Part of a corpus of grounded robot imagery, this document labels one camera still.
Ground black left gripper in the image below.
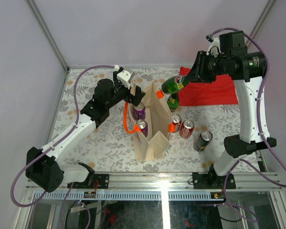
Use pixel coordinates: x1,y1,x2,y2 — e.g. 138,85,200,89
106,72,145,110

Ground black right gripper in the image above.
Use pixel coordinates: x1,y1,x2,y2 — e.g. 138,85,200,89
184,50,230,83

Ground purple soda can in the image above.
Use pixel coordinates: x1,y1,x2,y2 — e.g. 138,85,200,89
133,103,146,121
136,119,148,137

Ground beige canvas bag orange handles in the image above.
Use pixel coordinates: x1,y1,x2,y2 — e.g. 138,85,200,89
123,82,173,162

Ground green glass bottle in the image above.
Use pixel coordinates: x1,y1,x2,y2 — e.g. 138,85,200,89
161,75,190,94
167,93,180,112

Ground red cola can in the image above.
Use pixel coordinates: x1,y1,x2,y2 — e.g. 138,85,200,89
172,114,182,133
180,119,194,138

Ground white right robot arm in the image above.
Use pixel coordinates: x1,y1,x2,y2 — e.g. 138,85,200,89
186,28,276,188

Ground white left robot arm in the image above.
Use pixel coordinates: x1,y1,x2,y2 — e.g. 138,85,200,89
25,65,145,193

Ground red cloth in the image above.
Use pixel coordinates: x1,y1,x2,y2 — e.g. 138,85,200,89
178,75,238,106

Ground black energy drink can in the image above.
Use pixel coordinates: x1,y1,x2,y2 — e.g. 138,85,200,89
194,131,213,152

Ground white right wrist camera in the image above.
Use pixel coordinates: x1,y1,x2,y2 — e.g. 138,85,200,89
206,34,221,57

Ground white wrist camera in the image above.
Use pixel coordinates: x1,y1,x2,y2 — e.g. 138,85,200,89
206,34,221,57
114,65,134,89

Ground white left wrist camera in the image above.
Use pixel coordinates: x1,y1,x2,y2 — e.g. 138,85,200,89
114,65,134,89

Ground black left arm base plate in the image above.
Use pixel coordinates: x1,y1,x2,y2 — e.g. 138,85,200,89
72,174,110,189

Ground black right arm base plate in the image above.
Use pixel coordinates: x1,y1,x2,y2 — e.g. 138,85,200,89
192,172,236,189

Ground aluminium front rail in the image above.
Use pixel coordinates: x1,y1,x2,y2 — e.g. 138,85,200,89
26,171,283,191

